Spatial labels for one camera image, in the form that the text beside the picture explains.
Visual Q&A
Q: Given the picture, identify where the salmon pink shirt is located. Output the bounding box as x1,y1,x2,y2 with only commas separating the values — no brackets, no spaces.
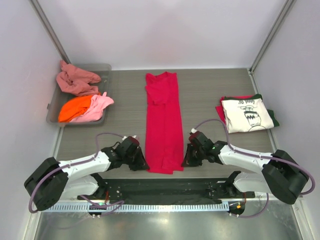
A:
56,60,102,97

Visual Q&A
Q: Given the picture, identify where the left aluminium frame post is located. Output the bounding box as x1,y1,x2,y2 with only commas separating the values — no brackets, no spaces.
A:
29,0,71,64

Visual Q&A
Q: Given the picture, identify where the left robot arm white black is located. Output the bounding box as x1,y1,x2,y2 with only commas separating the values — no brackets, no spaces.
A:
24,136,150,213

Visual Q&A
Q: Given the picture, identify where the dark green t-shirt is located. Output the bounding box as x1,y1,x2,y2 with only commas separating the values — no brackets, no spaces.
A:
251,94,280,128

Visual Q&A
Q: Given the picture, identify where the crimson red polo shirt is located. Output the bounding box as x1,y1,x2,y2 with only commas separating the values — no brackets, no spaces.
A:
145,71,184,175

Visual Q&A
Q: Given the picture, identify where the aluminium rail front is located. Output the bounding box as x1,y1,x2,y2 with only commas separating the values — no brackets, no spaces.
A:
294,195,303,203

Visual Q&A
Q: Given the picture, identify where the slotted white cable duct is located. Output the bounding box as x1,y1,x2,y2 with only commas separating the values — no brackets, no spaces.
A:
44,201,229,213

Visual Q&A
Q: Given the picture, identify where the orange shirt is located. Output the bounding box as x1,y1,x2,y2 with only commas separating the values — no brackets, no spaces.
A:
58,95,93,123

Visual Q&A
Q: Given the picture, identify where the right aluminium frame post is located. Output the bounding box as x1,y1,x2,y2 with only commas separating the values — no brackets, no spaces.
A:
248,0,296,75

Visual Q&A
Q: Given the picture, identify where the light pink shirt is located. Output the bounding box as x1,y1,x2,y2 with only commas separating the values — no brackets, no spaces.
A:
70,92,114,123

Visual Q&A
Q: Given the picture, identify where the white printed t-shirt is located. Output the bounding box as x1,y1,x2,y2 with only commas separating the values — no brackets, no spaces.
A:
222,98,275,134

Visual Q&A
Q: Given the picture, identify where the aluminium frame post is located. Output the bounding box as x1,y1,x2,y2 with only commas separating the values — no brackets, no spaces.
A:
29,0,71,64
248,0,296,75

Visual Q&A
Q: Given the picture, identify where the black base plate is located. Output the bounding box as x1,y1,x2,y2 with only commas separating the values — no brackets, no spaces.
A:
82,178,255,201

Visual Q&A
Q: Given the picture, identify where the clear plastic bin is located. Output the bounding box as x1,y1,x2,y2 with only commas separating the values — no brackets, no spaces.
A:
46,63,112,128

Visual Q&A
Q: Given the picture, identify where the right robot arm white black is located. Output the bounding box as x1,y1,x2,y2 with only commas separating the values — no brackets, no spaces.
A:
182,130,309,205

